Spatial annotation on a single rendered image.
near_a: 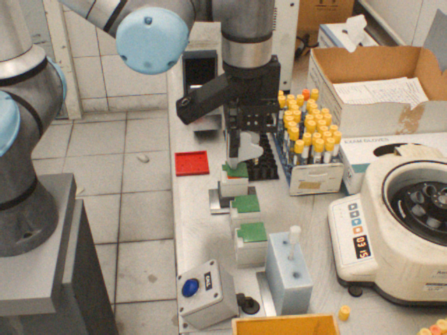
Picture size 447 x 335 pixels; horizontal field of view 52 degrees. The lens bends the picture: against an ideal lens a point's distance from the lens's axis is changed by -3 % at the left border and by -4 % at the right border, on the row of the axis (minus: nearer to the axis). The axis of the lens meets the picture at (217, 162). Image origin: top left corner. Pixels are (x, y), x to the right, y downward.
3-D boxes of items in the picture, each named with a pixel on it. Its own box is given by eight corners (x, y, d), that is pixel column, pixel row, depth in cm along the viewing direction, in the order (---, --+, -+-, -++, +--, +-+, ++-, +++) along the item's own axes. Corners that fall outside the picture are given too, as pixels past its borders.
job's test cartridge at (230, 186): (219, 190, 90) (219, 165, 86) (244, 189, 90) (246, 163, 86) (221, 205, 87) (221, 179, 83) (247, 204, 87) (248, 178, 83)
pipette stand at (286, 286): (255, 276, 77) (258, 234, 70) (297, 270, 77) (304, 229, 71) (268, 329, 69) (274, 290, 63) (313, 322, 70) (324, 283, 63)
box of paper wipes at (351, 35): (317, 43, 143) (322, 3, 135) (352, 40, 145) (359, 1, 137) (345, 78, 126) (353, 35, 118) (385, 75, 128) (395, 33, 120)
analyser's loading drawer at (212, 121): (186, 84, 120) (186, 65, 116) (212, 82, 120) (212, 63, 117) (191, 130, 104) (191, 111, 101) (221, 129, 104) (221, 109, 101)
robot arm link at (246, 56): (223, 45, 65) (218, 21, 71) (223, 74, 68) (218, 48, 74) (277, 42, 65) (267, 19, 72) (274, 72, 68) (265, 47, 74)
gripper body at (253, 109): (277, 137, 76) (283, 70, 68) (223, 139, 75) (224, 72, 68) (269, 110, 82) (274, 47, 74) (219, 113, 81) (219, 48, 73)
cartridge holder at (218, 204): (208, 194, 91) (208, 180, 89) (254, 191, 92) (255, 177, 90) (210, 214, 87) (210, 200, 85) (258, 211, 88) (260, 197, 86)
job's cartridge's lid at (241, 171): (220, 162, 86) (221, 160, 85) (245, 164, 87) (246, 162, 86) (222, 176, 83) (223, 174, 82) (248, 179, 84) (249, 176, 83)
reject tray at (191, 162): (174, 155, 101) (174, 152, 100) (206, 153, 101) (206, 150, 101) (175, 176, 95) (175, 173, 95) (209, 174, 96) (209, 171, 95)
